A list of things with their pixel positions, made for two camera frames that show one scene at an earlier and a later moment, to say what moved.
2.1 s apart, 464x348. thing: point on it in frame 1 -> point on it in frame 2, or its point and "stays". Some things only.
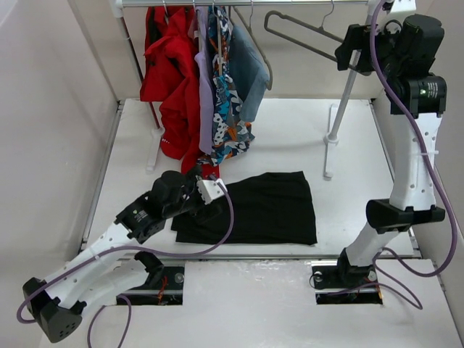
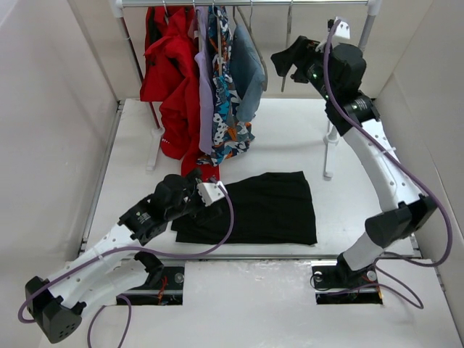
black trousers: (274, 208) stays
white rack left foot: (156, 133) stays
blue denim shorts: (249, 75) stays
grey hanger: (319, 29) -> (288, 39)
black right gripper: (357, 38) -> (301, 52)
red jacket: (170, 74) stays
